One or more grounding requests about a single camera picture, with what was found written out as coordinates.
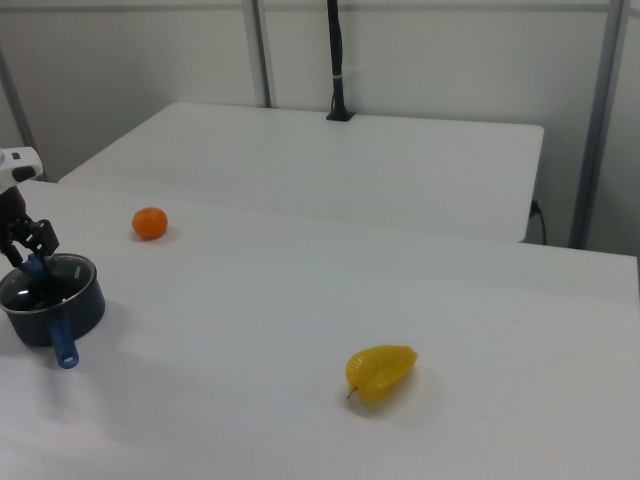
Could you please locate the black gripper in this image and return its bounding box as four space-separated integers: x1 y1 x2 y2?
0 185 61 271

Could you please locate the glass lid with blue knob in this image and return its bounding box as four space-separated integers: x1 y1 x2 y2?
0 252 97 315

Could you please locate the dark blue saucepan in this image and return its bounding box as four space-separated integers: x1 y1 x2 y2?
0 253 107 370

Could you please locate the orange mandarin fruit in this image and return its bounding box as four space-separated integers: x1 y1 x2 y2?
131 206 169 242

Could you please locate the white side table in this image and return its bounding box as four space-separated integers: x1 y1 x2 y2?
57 101 546 245

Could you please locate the yellow starfruit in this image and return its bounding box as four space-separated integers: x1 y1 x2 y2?
345 344 419 406

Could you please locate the black camera pole with cables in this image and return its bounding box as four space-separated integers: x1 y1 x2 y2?
325 0 356 123

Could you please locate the black power cable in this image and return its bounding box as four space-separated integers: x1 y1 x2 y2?
528 198 549 247

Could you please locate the grey partition corner post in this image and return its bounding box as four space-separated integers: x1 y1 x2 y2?
568 0 629 250

